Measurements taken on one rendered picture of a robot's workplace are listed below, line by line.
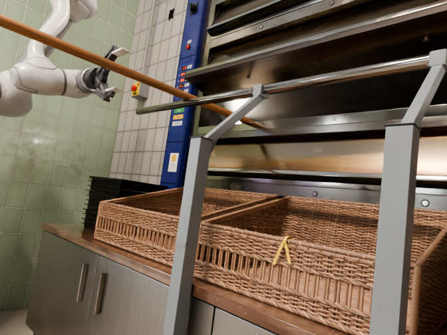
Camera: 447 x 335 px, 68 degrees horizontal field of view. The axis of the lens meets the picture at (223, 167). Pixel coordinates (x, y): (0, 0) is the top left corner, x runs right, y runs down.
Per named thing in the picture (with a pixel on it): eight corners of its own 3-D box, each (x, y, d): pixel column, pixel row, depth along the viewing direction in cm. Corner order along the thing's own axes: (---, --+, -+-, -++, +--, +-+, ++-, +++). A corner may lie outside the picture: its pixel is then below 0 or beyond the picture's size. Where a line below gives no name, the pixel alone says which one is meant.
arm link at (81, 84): (96, 96, 131) (103, 95, 127) (73, 89, 125) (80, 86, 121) (100, 75, 132) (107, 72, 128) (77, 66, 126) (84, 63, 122)
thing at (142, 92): (139, 100, 226) (142, 86, 227) (148, 98, 219) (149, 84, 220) (130, 97, 220) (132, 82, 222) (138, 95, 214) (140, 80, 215)
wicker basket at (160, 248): (181, 239, 169) (188, 185, 172) (273, 264, 131) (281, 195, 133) (90, 238, 133) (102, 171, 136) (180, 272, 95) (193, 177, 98)
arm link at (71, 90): (100, 97, 133) (67, 94, 123) (84, 101, 144) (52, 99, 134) (99, 70, 132) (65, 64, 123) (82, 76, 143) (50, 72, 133)
